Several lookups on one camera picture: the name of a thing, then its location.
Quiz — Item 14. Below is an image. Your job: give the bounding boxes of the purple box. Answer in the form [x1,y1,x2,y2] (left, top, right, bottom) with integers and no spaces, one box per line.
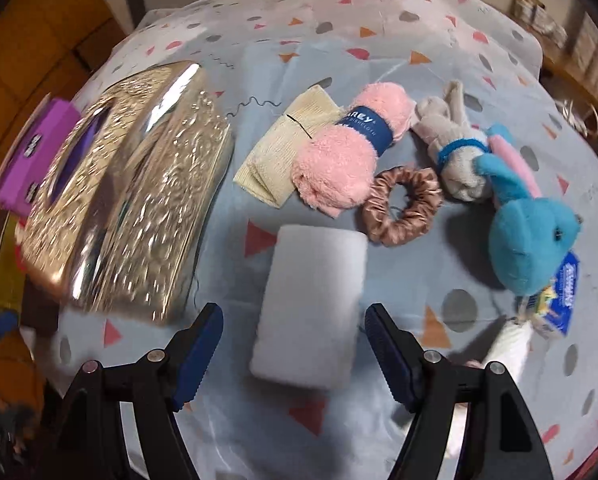
[0,98,82,218]

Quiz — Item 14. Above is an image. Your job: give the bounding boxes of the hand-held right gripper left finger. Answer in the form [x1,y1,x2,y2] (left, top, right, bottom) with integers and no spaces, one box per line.
[39,302,224,480]

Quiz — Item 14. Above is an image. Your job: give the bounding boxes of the grey plush bunny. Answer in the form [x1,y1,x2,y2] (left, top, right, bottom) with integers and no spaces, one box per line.
[414,80,494,203]

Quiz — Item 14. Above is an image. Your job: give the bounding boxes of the blue plush bunny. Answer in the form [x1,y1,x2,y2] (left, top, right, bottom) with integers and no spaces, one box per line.
[471,125,584,296]

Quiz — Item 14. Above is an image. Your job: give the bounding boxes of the white sponge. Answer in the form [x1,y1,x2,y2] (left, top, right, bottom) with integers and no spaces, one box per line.
[249,225,368,391]

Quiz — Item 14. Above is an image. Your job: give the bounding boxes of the pink fluffy cloth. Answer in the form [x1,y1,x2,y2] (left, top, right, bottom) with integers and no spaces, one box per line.
[291,82,417,218]

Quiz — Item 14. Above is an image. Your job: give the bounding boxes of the yellow wardrobe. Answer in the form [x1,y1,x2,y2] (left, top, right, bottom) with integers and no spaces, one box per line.
[0,0,130,128]

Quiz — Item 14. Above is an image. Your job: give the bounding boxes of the white fluffy cloth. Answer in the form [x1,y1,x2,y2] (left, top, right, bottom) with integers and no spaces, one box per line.
[444,317,534,461]

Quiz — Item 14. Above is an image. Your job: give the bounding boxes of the wooden nightstand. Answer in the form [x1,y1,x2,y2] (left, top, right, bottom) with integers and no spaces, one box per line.
[541,10,598,128]

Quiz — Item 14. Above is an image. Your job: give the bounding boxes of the blue tissue packet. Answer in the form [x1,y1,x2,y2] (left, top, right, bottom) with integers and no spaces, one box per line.
[521,251,581,336]

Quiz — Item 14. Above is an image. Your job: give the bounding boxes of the light woven basket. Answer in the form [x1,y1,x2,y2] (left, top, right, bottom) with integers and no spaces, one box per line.
[554,97,598,136]

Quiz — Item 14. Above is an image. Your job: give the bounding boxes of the brown satin scrunchie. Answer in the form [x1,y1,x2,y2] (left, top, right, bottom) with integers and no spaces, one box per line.
[361,166,444,247]

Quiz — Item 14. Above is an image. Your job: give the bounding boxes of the patterned curtain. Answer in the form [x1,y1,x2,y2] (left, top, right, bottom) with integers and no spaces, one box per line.
[571,10,598,111]

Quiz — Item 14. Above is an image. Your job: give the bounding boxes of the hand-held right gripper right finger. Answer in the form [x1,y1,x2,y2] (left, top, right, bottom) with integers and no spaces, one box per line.
[365,302,554,480]

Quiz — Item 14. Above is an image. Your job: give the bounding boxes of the patterned bed sheet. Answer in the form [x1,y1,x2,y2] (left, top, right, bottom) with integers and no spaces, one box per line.
[44,0,598,480]

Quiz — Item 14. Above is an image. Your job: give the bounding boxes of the beige ribbed cloth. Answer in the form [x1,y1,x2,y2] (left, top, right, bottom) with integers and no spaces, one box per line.
[234,85,347,209]

